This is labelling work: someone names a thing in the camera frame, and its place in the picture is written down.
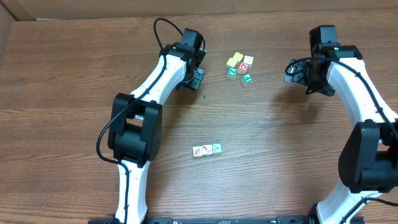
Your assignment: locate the white block dark drawing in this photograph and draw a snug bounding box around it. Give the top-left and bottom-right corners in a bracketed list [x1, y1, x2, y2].
[202, 144, 213, 157]

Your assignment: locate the white leaf block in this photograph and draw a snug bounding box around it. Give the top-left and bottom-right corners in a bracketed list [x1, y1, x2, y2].
[193, 146, 203, 159]

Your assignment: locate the green block letter V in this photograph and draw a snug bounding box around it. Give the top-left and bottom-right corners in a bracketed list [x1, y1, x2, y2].
[212, 143, 223, 155]

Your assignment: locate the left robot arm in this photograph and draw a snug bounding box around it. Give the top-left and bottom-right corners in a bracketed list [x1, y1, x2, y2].
[107, 29, 206, 223]

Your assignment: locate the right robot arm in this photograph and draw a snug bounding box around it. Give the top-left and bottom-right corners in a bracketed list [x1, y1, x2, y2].
[284, 25, 397, 224]

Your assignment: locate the green block letter Z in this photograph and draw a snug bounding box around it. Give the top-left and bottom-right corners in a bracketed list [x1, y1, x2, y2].
[226, 68, 237, 80]

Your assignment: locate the yellow block lower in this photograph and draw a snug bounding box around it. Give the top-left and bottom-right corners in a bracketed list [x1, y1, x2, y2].
[226, 58, 239, 69]

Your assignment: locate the yellow block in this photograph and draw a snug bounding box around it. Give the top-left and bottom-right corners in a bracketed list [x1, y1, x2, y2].
[226, 58, 239, 69]
[233, 52, 244, 62]

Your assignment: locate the white block top right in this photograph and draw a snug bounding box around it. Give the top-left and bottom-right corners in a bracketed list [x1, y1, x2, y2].
[243, 55, 254, 68]

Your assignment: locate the red block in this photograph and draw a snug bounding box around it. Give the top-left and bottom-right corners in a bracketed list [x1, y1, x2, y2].
[238, 62, 249, 75]

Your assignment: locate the green block right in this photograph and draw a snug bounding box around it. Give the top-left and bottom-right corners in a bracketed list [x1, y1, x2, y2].
[241, 73, 253, 86]

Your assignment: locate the yellow block upper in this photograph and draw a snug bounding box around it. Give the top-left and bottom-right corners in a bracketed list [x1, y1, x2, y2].
[233, 52, 244, 62]

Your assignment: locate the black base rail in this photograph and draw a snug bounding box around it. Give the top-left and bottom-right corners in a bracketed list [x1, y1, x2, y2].
[88, 214, 366, 224]

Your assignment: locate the cardboard box wall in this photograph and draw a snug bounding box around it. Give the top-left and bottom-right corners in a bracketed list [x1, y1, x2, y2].
[0, 0, 398, 60]

